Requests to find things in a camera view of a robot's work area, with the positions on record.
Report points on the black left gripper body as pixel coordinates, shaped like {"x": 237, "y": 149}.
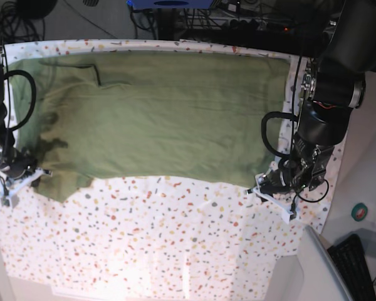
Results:
{"x": 292, "y": 176}

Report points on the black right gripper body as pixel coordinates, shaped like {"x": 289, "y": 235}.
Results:
{"x": 15, "y": 164}

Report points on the green t-shirt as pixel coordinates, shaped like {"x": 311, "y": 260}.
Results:
{"x": 108, "y": 115}

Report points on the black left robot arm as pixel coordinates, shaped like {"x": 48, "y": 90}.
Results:
{"x": 332, "y": 87}

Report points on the green tape roll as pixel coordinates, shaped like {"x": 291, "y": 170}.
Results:
{"x": 359, "y": 212}

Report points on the black keyboard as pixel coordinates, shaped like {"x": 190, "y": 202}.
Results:
{"x": 349, "y": 259}

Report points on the grey monitor edge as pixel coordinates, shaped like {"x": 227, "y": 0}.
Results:
{"x": 322, "y": 280}

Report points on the terrazzo pattern tablecloth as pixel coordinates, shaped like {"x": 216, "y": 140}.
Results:
{"x": 157, "y": 237}

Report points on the blue box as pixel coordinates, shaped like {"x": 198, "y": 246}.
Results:
{"x": 171, "y": 4}

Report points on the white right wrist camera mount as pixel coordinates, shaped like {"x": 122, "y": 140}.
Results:
{"x": 10, "y": 197}

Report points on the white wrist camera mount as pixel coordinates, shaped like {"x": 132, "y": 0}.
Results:
{"x": 10, "y": 197}
{"x": 289, "y": 210}

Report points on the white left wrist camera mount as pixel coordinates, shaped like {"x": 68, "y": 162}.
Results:
{"x": 289, "y": 210}

